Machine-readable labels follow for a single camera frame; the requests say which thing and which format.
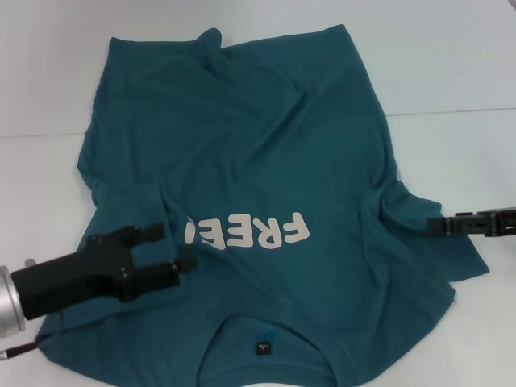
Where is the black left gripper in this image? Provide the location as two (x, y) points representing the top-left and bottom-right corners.
(10, 222), (199, 323)

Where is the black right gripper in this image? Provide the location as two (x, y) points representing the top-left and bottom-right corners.
(427, 205), (516, 239)

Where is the teal t-shirt with white lettering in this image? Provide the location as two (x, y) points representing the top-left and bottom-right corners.
(35, 23), (492, 387)

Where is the left arm connector cable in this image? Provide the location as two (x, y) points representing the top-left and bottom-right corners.
(0, 308), (69, 360)

